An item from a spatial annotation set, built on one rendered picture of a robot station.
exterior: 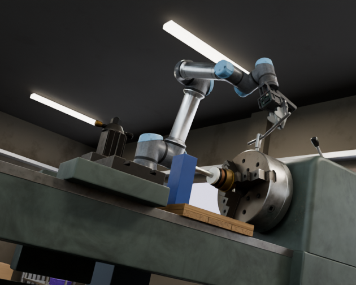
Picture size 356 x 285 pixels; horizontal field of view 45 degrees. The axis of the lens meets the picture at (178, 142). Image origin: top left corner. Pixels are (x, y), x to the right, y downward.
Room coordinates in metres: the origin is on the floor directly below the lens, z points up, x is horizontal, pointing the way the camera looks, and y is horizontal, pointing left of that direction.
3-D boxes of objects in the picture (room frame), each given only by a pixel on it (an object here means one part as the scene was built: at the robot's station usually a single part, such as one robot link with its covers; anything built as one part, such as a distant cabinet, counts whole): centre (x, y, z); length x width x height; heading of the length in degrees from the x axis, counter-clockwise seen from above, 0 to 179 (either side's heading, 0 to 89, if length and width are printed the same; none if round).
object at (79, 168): (1.42, 0.26, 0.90); 0.53 x 0.30 x 0.06; 30
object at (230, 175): (1.65, -0.20, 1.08); 0.09 x 0.09 x 0.09; 30
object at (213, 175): (1.60, -0.11, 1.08); 0.13 x 0.07 x 0.07; 120
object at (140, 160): (2.05, 0.14, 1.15); 0.15 x 0.15 x 0.10
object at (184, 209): (1.59, -0.10, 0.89); 0.36 x 0.30 x 0.04; 30
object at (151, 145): (2.05, 0.13, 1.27); 0.13 x 0.12 x 0.14; 126
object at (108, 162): (1.43, 0.20, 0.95); 0.43 x 0.18 x 0.04; 30
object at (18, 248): (1.61, 0.34, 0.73); 0.27 x 0.12 x 0.27; 120
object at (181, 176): (1.55, -0.04, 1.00); 0.08 x 0.06 x 0.23; 30
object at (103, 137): (1.49, 0.23, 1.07); 0.07 x 0.07 x 0.10; 30
